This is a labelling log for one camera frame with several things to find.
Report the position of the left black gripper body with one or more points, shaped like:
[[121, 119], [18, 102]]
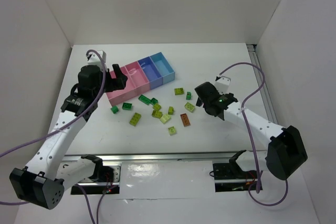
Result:
[[117, 79]]

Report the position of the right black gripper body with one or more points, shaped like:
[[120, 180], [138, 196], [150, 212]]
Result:
[[203, 94]]

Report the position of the small dark green lego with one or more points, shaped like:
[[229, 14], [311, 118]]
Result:
[[188, 96], [114, 109]]

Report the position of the brown orange lego brick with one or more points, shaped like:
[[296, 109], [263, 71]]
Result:
[[185, 120]]

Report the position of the lime lego brick top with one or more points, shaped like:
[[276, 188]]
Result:
[[178, 91]]

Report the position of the dark green square lego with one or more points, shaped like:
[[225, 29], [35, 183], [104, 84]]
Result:
[[127, 106]]

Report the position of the small lime lego brick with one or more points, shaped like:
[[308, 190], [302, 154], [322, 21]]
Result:
[[170, 110]]

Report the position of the long dark green lego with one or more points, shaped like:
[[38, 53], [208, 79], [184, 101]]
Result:
[[144, 99]]

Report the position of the pale yellow lego brick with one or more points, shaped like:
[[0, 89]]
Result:
[[165, 118]]

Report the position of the pale lime lego bottom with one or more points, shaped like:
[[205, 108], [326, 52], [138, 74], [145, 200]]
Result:
[[172, 130]]

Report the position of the lime long lego brick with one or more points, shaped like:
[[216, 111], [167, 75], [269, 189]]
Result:
[[135, 119]]

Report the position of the dark green lego brick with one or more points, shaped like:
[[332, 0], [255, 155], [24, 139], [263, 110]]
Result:
[[154, 101]]

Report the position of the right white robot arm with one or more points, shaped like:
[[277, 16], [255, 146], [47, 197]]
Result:
[[285, 151]]

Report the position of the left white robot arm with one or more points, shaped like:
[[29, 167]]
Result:
[[42, 181]]

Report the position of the large pink container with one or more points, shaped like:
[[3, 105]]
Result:
[[119, 96]]

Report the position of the small pink container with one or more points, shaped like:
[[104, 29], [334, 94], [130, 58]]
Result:
[[141, 82]]

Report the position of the purple-blue container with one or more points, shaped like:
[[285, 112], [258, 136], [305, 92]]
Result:
[[151, 71]]

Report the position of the light blue container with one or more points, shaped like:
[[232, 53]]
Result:
[[164, 68]]

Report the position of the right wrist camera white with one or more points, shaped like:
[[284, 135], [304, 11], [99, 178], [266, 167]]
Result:
[[222, 84]]

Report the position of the aluminium front rail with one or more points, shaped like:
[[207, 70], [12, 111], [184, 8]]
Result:
[[166, 157]]

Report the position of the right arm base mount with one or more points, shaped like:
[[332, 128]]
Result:
[[227, 181]]

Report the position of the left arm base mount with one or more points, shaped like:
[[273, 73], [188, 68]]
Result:
[[108, 181]]

